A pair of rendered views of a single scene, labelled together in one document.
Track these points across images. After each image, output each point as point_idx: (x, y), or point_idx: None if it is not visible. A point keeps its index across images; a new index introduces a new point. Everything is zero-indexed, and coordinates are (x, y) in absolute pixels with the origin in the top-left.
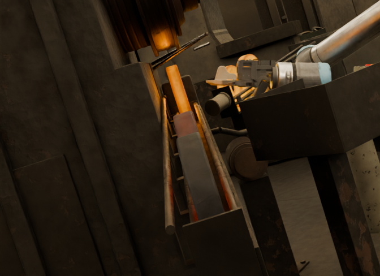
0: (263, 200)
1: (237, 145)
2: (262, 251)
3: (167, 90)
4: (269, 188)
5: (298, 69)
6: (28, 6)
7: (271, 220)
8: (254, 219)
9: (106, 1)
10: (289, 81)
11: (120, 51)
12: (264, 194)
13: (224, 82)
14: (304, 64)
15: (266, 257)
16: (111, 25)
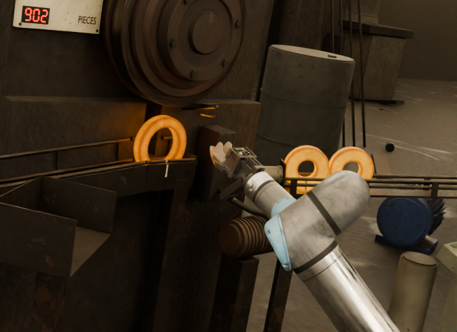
0: (230, 279)
1: (233, 218)
2: (211, 318)
3: (201, 133)
4: (238, 273)
5: (262, 190)
6: None
7: (227, 300)
8: (217, 287)
9: (102, 37)
10: (251, 194)
11: (94, 82)
12: (232, 275)
13: (213, 158)
14: (273, 190)
15: (211, 324)
16: (92, 58)
